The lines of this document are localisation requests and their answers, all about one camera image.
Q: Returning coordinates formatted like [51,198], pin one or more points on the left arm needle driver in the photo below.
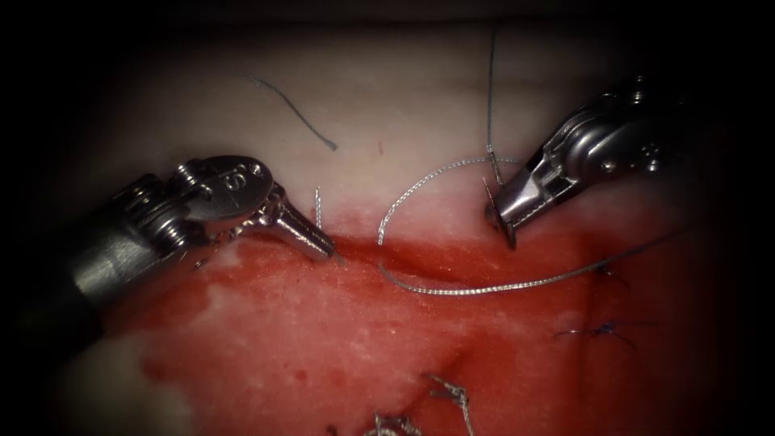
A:
[230,188]

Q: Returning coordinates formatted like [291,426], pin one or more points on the left arm needle driver jaw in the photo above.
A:
[306,236]

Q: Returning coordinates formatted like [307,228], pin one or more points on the right arm needle driver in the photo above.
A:
[605,139]

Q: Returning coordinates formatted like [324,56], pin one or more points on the right arm needle driver jaw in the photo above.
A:
[521,197]
[548,207]

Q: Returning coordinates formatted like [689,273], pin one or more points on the curved steel needle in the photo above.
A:
[508,236]

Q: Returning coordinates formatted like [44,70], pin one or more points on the dark left arm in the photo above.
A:
[103,266]

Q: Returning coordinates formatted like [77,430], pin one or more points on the cut blue thread piece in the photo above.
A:
[297,112]

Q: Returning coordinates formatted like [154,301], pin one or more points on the tissue pad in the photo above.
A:
[339,339]

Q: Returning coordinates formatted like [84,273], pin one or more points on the blue stitching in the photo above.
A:
[457,396]
[605,330]

